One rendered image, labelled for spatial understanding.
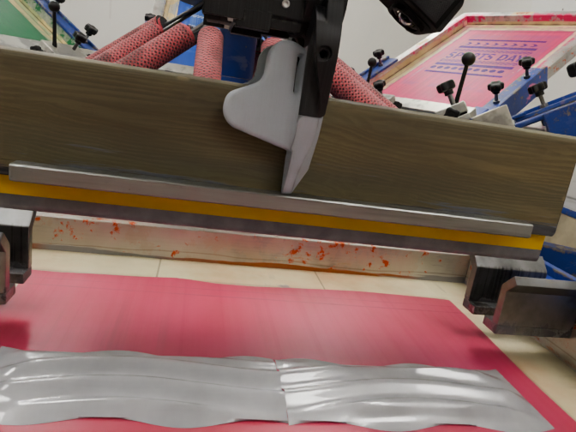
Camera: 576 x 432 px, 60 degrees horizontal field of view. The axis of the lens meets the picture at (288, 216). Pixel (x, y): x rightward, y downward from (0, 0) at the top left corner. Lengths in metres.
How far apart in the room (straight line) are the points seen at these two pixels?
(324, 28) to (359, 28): 4.41
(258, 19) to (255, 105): 0.05
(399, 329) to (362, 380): 0.11
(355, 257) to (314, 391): 0.25
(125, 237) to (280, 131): 0.27
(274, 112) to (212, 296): 0.21
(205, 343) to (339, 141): 0.18
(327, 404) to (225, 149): 0.17
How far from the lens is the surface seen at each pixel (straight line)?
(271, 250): 0.53
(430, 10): 0.34
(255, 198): 0.32
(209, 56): 0.95
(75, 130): 0.33
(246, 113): 0.30
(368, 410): 0.33
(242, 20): 0.30
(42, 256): 0.53
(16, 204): 0.36
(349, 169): 0.34
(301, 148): 0.31
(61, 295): 0.45
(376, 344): 0.42
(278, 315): 0.44
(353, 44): 4.68
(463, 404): 0.37
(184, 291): 0.46
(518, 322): 0.45
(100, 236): 0.53
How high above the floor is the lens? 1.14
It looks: 14 degrees down
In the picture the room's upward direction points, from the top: 9 degrees clockwise
